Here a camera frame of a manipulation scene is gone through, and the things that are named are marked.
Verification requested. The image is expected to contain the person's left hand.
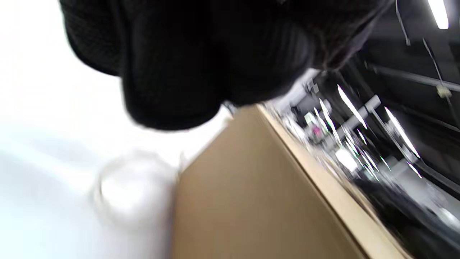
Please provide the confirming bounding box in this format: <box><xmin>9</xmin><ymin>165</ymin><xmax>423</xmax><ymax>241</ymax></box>
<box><xmin>59</xmin><ymin>0</ymin><xmax>394</xmax><ymax>131</ymax></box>

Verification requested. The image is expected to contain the brown cardboard box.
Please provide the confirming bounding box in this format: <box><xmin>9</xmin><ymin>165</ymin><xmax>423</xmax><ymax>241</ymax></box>
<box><xmin>172</xmin><ymin>104</ymin><xmax>414</xmax><ymax>259</ymax></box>

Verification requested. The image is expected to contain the ceiling light strip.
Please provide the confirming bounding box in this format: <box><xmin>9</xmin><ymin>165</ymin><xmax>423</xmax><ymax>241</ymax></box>
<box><xmin>428</xmin><ymin>0</ymin><xmax>450</xmax><ymax>30</ymax></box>

